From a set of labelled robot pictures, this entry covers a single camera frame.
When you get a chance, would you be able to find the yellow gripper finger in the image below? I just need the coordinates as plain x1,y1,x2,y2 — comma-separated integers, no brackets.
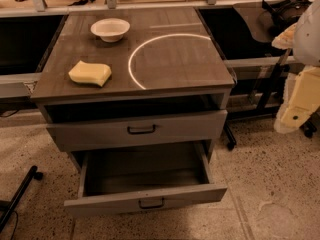
271,23,296,50
274,66,320,134

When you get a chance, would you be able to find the grey drawer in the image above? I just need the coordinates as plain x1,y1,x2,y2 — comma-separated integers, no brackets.
47,110,227,152
64,142,227,217

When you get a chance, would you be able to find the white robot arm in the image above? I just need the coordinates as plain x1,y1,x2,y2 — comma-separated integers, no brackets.
272,0,320,134

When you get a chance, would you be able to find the grey top drawer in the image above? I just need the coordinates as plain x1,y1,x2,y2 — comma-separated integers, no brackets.
47,110,227,152

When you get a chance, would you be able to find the grey drawer cabinet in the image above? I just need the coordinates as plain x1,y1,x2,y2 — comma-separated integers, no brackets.
31,7,234,168

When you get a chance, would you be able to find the black side table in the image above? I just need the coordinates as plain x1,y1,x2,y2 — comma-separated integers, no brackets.
223,1,318,152

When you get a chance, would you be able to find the white bowl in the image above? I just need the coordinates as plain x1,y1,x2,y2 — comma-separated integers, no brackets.
91,18,130,43

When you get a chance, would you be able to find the yellow sponge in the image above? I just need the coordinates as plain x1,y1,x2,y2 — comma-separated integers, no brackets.
68,61,112,87

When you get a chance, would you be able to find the black stand leg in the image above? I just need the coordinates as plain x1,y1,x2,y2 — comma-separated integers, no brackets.
0,166,43,232

